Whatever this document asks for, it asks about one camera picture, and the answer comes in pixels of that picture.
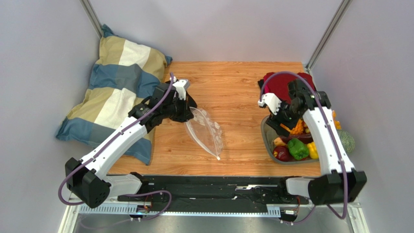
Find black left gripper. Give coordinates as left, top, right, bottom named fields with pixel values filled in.
left=162, top=95, right=194, bottom=124

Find green bell pepper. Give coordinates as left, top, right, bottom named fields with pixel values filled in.
left=287, top=138, right=309, bottom=160

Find dark red sweet potato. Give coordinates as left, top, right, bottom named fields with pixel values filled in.
left=273, top=134, right=313, bottom=148

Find clear dotted zip top bag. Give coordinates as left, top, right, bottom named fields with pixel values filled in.
left=185, top=107, right=224, bottom=161

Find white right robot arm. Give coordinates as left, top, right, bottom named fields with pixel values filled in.
left=258, top=78, right=367, bottom=205

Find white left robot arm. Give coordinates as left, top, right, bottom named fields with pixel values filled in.
left=62, top=79, right=196, bottom=209

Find clear plastic food tray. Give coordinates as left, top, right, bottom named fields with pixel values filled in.
left=260, top=116, right=319, bottom=165

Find black baseball cap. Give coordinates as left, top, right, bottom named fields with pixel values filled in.
left=189, top=97, right=198, bottom=108

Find orange spiky gourd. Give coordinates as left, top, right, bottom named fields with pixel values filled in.
left=280, top=119, right=309, bottom=136

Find yellow bell pepper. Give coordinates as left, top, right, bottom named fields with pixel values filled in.
left=307, top=142, right=319, bottom=160

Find red folded cloth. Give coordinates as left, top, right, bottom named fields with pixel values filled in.
left=263, top=72, right=316, bottom=104

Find black folded cloth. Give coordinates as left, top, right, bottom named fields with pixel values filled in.
left=257, top=79, right=266, bottom=99

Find orange finger fruit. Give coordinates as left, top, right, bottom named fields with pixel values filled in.
left=332, top=110, right=342, bottom=130

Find green netted melon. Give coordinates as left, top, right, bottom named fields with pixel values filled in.
left=337, top=130, right=356, bottom=154

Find blue beige plaid pillow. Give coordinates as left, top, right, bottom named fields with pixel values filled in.
left=55, top=25, right=173, bottom=148

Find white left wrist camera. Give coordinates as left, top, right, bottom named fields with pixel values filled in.
left=173, top=78, right=190, bottom=100

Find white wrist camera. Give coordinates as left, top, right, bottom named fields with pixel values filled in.
left=173, top=78, right=190, bottom=100
left=258, top=93, right=282, bottom=115

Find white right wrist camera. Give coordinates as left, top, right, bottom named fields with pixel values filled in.
left=258, top=93, right=282, bottom=115

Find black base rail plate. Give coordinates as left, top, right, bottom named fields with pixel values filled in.
left=117, top=175, right=309, bottom=221

